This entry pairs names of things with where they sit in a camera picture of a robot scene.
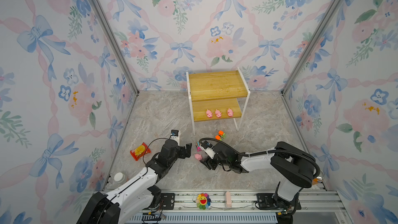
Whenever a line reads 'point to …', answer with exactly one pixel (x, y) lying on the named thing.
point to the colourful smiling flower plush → (203, 201)
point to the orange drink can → (315, 181)
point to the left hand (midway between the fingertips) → (184, 142)
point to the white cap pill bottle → (119, 177)
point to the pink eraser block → (228, 199)
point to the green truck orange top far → (222, 134)
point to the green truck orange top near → (218, 137)
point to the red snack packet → (140, 151)
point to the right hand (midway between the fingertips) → (202, 155)
